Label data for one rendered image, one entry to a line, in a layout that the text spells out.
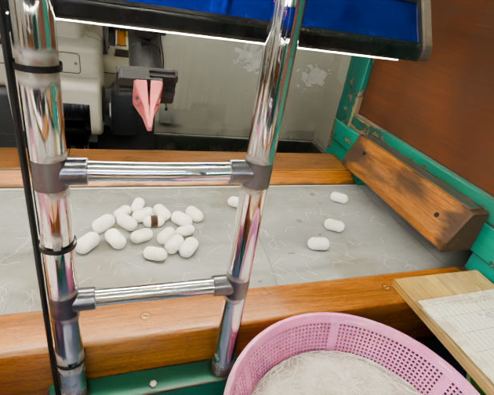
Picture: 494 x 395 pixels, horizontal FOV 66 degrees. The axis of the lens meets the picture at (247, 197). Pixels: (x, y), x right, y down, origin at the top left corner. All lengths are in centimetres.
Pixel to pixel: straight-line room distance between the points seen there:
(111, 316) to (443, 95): 60
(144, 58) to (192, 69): 189
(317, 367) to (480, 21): 55
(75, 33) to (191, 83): 153
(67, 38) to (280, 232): 78
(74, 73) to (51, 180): 88
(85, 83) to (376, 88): 72
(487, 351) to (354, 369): 15
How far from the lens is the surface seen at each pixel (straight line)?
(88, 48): 113
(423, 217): 66
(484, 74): 69
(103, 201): 68
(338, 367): 48
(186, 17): 38
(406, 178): 70
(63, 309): 35
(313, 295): 50
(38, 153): 27
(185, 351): 45
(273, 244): 61
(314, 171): 83
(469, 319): 55
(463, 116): 70
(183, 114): 267
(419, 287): 57
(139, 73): 69
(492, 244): 65
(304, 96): 284
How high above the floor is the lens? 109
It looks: 29 degrees down
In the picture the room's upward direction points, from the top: 10 degrees clockwise
